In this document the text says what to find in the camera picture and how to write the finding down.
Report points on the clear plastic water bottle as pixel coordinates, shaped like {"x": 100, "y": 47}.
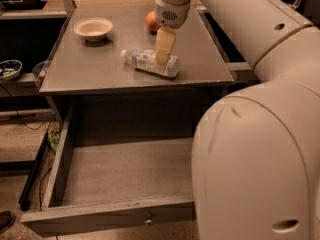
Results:
{"x": 145, "y": 60}

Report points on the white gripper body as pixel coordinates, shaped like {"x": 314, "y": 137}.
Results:
{"x": 170, "y": 15}

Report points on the grey wooden cabinet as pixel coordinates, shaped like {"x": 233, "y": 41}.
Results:
{"x": 86, "y": 68}

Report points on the dark shoe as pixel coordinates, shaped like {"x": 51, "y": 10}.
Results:
{"x": 7, "y": 219}

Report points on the black floor bar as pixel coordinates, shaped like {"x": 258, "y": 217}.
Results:
{"x": 24, "y": 201}

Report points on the open grey top drawer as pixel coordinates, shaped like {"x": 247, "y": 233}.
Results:
{"x": 117, "y": 161}

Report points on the orange fruit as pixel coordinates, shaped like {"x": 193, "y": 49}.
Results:
{"x": 151, "y": 22}

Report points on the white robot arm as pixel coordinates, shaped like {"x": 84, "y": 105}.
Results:
{"x": 256, "y": 152}

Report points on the clear plastic cup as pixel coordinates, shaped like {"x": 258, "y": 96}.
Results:
{"x": 40, "y": 70}

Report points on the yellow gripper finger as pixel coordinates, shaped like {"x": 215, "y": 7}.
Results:
{"x": 165, "y": 41}

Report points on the beige paper bowl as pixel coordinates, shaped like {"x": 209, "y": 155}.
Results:
{"x": 93, "y": 29}

